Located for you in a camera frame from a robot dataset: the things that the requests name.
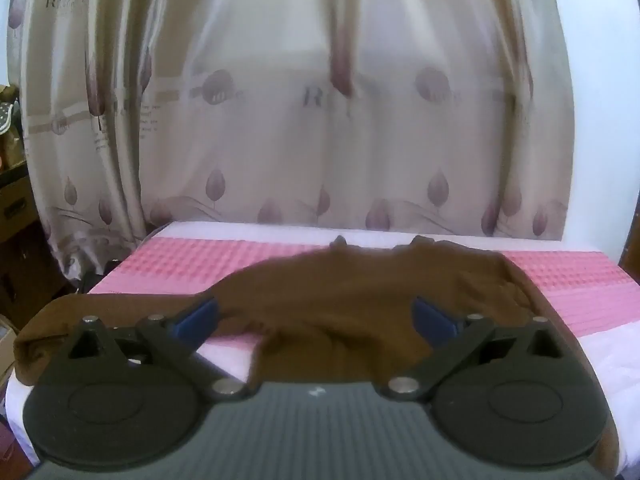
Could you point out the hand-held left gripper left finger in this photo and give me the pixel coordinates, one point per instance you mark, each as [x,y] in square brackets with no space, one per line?
[197,321]

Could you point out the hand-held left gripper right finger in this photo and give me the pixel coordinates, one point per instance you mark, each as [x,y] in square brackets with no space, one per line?
[433,323]

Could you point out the brown shirt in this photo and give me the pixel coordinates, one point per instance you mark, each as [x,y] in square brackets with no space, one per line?
[340,300]

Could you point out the pink and white blanket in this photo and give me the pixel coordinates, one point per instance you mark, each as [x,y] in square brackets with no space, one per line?
[575,280]

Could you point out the beige leaf print curtain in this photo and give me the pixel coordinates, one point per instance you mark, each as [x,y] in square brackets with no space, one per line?
[300,160]

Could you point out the cardboard box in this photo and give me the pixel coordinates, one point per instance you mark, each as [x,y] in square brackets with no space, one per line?
[15,205]

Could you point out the fabric bag with white trim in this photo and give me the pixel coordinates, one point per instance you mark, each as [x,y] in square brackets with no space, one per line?
[7,117]

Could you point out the dark wooden frame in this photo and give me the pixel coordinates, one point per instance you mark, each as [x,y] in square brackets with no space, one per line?
[632,220]

